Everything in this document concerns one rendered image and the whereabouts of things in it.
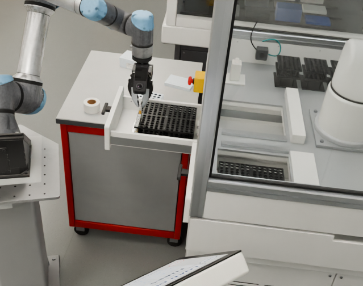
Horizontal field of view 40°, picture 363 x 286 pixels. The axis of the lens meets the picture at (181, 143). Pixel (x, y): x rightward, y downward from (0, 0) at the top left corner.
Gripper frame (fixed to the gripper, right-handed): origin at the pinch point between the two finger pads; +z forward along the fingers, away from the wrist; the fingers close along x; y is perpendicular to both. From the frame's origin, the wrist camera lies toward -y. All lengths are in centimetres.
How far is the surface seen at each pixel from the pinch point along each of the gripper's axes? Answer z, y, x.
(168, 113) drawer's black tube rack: 5.0, 4.1, -10.5
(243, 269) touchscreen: -22, -89, -35
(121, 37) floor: 94, 244, 54
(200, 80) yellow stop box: 4.8, 30.9, -21.3
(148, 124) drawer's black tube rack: 5.0, -4.7, -4.0
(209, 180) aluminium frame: -14, -53, -27
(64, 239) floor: 95, 12, 39
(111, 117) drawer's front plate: 2.1, -7.1, 9.6
